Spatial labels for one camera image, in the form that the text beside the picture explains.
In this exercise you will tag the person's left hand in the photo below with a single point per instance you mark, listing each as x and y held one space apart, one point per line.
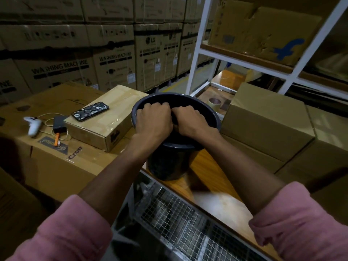
153 122

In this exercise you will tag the large cardboard box dark print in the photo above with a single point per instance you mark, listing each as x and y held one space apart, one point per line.
62 171

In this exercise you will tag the brown packing tape roll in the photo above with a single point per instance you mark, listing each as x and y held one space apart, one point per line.
214 103

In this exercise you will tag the pink shirt sleeve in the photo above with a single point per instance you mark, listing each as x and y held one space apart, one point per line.
304 225
62 233

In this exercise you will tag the pink right shirt sleeve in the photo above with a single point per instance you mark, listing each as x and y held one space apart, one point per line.
304 225

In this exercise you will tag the person's left forearm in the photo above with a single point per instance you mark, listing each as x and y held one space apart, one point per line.
114 179

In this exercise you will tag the small light cardboard box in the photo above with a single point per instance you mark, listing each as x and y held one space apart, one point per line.
114 127

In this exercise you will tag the black patterned smartphone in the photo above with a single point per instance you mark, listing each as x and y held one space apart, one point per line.
90 111

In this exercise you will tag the black power adapter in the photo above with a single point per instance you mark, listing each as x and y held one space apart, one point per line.
59 124

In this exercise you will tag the black plastic bucket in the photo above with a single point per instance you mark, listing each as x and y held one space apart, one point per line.
168 165

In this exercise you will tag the crumpled brown cardboard box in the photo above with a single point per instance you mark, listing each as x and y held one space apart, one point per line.
331 59

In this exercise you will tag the dark brown floor carton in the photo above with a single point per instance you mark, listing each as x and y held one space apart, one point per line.
16 214

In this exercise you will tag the person's right forearm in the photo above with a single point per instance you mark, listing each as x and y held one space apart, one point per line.
244 176

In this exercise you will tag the pink left shirt sleeve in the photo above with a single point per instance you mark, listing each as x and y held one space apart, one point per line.
62 233

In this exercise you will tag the white handheld controller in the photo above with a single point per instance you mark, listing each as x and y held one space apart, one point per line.
34 127

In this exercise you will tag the white metal shelf rack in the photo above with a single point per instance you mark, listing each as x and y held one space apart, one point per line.
197 51

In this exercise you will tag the stack of large appliance cartons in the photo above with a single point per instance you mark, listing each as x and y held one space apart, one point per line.
68 43

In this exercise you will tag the person's right hand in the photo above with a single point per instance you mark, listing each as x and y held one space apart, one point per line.
194 123

